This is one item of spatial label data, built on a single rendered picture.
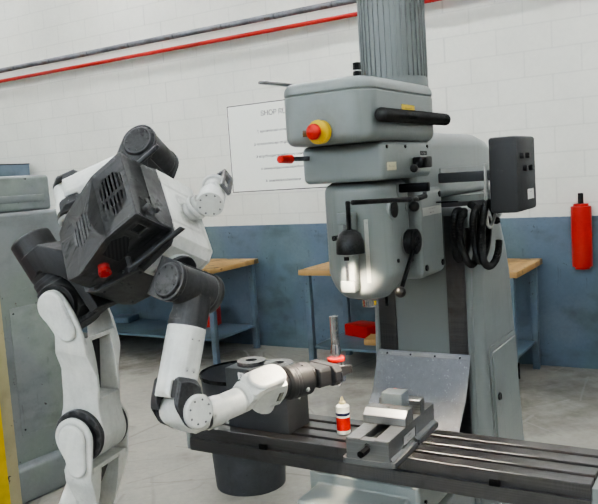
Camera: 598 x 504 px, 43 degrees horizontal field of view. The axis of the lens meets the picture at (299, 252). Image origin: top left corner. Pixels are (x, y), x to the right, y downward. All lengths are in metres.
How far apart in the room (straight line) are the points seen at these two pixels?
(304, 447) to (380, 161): 0.84
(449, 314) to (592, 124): 3.90
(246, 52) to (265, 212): 1.54
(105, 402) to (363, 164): 0.92
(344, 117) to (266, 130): 5.42
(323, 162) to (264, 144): 5.29
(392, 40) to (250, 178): 5.23
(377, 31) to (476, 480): 1.26
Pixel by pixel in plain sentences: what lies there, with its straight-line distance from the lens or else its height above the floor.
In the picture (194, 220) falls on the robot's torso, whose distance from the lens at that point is 1.89.
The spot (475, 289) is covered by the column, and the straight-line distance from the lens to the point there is 2.42.
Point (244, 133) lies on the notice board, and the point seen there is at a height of 2.10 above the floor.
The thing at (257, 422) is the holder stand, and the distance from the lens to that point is 2.32.
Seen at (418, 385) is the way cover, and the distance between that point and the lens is 2.47.
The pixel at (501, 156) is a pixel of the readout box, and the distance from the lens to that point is 2.15.
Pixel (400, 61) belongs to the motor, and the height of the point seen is 1.96.
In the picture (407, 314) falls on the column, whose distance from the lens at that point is 2.49.
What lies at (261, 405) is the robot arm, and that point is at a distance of 1.92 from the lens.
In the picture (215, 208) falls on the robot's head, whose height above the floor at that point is 1.59.
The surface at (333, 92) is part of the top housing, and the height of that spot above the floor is 1.85.
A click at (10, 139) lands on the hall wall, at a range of 9.79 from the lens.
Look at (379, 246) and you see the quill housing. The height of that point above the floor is 1.46.
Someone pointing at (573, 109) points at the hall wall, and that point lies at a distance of 6.19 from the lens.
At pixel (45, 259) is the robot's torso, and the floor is 1.48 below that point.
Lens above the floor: 1.66
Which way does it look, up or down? 6 degrees down
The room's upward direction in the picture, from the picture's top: 4 degrees counter-clockwise
